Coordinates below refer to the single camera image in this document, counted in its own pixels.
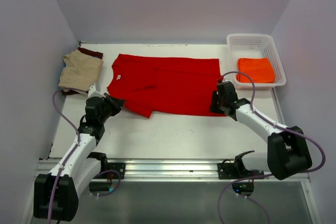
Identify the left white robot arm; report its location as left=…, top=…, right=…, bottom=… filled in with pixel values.
left=33, top=92, right=125, bottom=223

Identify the red t shirt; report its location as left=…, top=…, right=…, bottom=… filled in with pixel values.
left=107, top=54, right=221, bottom=118

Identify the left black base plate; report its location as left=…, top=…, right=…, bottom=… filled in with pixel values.
left=104, top=162, right=126, bottom=180

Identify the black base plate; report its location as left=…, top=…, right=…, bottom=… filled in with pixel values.
left=104, top=162, right=126, bottom=180
left=217, top=159, right=264, bottom=179

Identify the white plastic basket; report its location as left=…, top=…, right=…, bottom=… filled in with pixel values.
left=226, top=34, right=287, bottom=90

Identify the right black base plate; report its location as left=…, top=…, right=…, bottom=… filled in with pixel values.
left=217, top=159, right=264, bottom=179

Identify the folded orange t shirt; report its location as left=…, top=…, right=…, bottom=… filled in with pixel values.
left=237, top=58, right=275, bottom=83

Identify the aluminium mounting rail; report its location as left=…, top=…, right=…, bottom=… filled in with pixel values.
left=36, top=158, right=310, bottom=183

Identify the folded beige t shirt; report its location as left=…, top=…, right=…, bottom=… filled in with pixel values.
left=58, top=50, right=103, bottom=91

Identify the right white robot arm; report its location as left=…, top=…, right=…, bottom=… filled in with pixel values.
left=210, top=81, right=312, bottom=180

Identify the folded maroon t shirt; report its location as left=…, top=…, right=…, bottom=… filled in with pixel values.
left=61, top=47, right=104, bottom=98

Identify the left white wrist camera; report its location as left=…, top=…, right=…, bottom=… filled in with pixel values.
left=88, top=83, right=103, bottom=99

